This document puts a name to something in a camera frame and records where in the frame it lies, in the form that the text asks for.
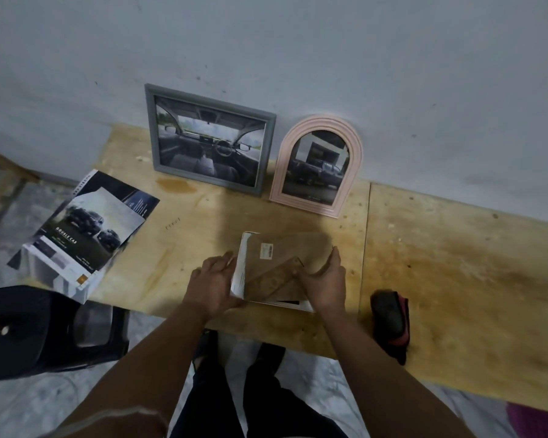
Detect person's left hand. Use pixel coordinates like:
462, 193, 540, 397
183, 251, 245, 321

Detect person's right hand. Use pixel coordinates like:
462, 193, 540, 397
298, 246, 347, 316

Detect brown frame stand leg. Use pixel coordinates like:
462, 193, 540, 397
244, 256, 305, 302

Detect white picture frame brown back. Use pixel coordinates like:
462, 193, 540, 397
230, 231, 334, 313

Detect person's right forearm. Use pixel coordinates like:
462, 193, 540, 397
319, 310, 476, 438

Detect person's left forearm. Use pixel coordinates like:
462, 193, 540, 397
57, 300, 211, 438

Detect black and red cutter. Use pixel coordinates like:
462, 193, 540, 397
370, 289, 411, 366

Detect person's black trousers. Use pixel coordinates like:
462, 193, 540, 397
171, 332, 349, 438

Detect loose car brochure page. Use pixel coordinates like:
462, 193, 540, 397
27, 187, 146, 274

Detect open car brochure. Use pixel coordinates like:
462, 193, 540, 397
7, 170, 160, 305

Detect person's grey shirt sleeve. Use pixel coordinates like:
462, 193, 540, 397
41, 405, 170, 438

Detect black plastic chair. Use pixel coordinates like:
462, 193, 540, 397
0, 285, 131, 384

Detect magenta cloth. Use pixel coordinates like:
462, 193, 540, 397
506, 402, 548, 438

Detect pink arched picture frame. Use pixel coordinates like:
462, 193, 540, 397
269, 115, 364, 219

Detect grey picture frame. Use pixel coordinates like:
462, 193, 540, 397
145, 83, 277, 197

